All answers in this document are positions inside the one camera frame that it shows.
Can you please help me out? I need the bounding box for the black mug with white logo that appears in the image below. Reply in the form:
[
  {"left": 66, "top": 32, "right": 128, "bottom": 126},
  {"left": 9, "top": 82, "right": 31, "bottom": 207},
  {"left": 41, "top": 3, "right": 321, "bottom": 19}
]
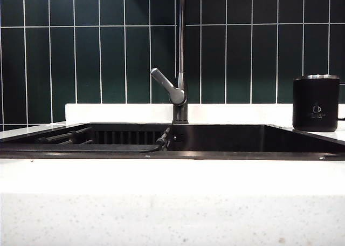
[{"left": 292, "top": 73, "right": 345, "bottom": 132}]

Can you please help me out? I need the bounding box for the black sink basin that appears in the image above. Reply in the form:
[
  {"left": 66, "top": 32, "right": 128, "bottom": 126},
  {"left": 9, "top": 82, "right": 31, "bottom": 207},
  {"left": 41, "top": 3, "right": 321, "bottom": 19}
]
[{"left": 0, "top": 121, "right": 345, "bottom": 160}]

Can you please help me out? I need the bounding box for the steel gooseneck faucet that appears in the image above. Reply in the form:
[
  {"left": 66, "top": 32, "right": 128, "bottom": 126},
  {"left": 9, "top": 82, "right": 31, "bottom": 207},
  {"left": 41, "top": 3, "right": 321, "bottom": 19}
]
[{"left": 171, "top": 0, "right": 189, "bottom": 124}]

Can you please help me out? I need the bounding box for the black sink drying rack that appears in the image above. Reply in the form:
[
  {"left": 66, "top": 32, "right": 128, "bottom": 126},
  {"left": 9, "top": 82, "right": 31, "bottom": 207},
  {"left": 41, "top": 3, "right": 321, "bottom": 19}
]
[{"left": 0, "top": 126, "right": 171, "bottom": 153}]

